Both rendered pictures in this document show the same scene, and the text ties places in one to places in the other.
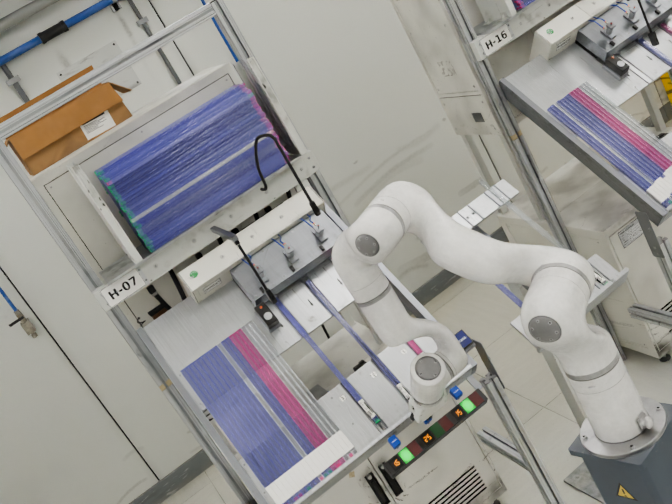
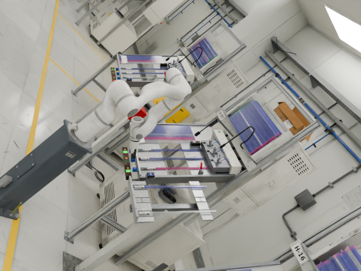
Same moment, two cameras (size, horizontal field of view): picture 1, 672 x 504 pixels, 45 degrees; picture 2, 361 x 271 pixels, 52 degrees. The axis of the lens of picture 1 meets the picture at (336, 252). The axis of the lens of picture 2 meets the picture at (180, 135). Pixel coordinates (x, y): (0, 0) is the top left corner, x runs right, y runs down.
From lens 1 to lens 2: 2.66 m
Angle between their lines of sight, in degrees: 67
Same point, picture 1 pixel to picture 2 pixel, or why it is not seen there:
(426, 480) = (122, 208)
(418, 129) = not seen: outside the picture
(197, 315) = (207, 135)
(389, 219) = (173, 72)
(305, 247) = (215, 157)
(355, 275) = not seen: hidden behind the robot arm
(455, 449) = (126, 219)
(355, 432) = (141, 145)
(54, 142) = (282, 113)
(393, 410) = (141, 155)
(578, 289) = (120, 90)
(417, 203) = (178, 85)
